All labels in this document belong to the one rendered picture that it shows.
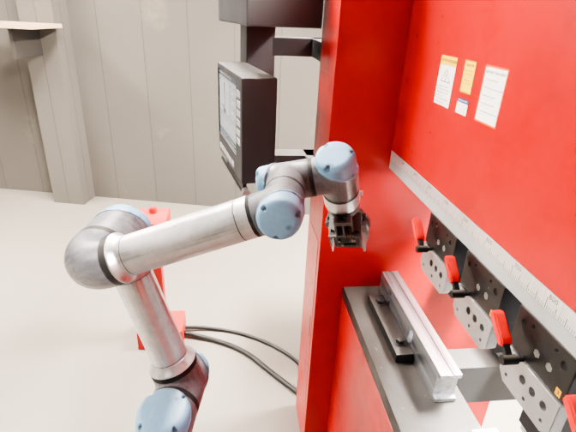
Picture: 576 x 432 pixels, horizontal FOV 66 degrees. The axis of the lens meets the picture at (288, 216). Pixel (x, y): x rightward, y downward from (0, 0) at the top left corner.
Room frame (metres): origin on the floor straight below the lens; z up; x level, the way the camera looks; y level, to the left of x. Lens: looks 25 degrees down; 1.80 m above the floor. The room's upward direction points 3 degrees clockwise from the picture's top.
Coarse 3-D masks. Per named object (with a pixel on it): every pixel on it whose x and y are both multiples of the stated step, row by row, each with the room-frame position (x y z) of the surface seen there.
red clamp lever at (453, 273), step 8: (448, 256) 0.87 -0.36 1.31; (448, 264) 0.86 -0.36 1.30; (456, 264) 0.86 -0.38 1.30; (448, 272) 0.84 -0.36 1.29; (456, 272) 0.84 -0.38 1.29; (448, 280) 0.84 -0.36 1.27; (456, 280) 0.83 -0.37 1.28; (456, 288) 0.82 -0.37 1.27; (456, 296) 0.80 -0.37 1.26; (464, 296) 0.80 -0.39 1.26
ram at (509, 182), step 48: (432, 0) 1.27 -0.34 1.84; (480, 0) 1.03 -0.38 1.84; (528, 0) 0.86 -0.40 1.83; (432, 48) 1.22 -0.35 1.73; (480, 48) 0.99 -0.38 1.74; (528, 48) 0.83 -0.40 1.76; (432, 96) 1.18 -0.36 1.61; (528, 96) 0.80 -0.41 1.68; (432, 144) 1.13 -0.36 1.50; (480, 144) 0.91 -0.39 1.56; (528, 144) 0.76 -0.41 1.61; (480, 192) 0.87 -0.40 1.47; (528, 192) 0.73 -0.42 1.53; (528, 240) 0.69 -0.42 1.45
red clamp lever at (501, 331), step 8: (496, 312) 0.67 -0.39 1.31; (496, 320) 0.66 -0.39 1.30; (504, 320) 0.66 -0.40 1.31; (496, 328) 0.65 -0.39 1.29; (504, 328) 0.65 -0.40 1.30; (496, 336) 0.64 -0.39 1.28; (504, 336) 0.64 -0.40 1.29; (504, 344) 0.63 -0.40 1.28; (504, 352) 0.62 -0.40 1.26; (504, 360) 0.60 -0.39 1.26; (512, 360) 0.60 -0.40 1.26; (520, 360) 0.61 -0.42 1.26
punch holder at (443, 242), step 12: (432, 216) 1.05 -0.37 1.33; (432, 228) 1.03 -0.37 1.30; (444, 228) 0.97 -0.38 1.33; (432, 240) 1.02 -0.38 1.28; (444, 240) 0.96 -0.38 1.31; (456, 240) 0.91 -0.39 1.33; (432, 252) 1.00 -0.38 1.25; (444, 252) 0.95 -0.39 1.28; (456, 252) 0.91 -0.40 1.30; (432, 264) 1.00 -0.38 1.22; (444, 264) 0.94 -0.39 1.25; (432, 276) 0.98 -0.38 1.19; (444, 276) 0.92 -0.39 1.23; (444, 288) 0.91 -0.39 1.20
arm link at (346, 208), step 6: (360, 192) 0.83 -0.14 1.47; (324, 198) 0.83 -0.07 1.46; (330, 204) 0.82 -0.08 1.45; (336, 204) 0.81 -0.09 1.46; (342, 204) 0.80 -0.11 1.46; (348, 204) 0.81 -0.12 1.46; (354, 204) 0.82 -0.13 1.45; (330, 210) 0.83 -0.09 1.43; (336, 210) 0.82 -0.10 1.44; (342, 210) 0.81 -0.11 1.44; (348, 210) 0.82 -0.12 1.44
